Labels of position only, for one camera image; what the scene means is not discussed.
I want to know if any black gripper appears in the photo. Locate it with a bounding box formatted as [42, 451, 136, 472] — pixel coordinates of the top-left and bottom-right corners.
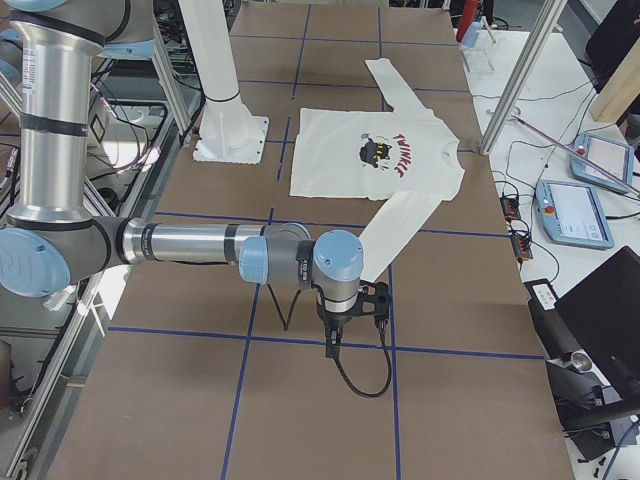
[317, 294, 362, 358]

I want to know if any cream long-sleeve Twinkle shirt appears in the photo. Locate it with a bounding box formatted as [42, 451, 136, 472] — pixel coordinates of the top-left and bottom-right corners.
[290, 58, 464, 281]

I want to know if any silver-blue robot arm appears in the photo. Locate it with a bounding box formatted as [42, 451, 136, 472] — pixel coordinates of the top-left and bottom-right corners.
[1, 1, 364, 359]

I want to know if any black power adapter box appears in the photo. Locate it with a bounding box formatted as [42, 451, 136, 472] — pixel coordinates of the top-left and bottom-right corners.
[524, 279, 580, 361]

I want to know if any black laptop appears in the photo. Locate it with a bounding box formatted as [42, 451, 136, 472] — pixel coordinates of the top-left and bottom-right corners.
[556, 246, 639, 398]

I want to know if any near blue teach pendant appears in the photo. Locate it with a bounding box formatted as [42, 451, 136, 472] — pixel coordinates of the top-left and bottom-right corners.
[535, 180, 615, 250]

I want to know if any blue teach pendant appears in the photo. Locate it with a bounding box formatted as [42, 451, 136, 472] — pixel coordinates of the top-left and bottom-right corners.
[570, 133, 634, 192]
[535, 180, 615, 250]

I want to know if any clear acrylic drying rack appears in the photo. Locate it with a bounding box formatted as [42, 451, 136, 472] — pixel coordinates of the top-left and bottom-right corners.
[460, 22, 498, 74]

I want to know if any reacher grabber stick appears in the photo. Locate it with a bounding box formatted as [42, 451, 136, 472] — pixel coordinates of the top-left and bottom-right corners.
[510, 114, 639, 197]

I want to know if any blue cup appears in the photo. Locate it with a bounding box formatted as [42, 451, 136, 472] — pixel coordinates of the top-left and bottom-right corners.
[459, 22, 483, 48]

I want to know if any far blue teach pendant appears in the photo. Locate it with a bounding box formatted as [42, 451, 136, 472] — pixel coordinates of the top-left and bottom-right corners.
[570, 133, 634, 192]

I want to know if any red cylinder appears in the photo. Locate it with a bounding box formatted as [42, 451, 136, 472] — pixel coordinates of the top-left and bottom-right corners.
[458, 0, 479, 35]

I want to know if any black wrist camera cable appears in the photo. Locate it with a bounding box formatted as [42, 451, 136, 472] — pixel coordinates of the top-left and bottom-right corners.
[331, 319, 393, 399]

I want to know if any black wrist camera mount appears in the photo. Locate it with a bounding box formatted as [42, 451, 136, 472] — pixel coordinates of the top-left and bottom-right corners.
[356, 280, 392, 321]

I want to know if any white camera post with base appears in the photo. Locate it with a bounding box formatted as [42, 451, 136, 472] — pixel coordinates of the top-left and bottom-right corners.
[179, 0, 269, 164]

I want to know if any aluminium frame post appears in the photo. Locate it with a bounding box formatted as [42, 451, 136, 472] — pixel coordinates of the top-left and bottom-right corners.
[479, 0, 567, 155]

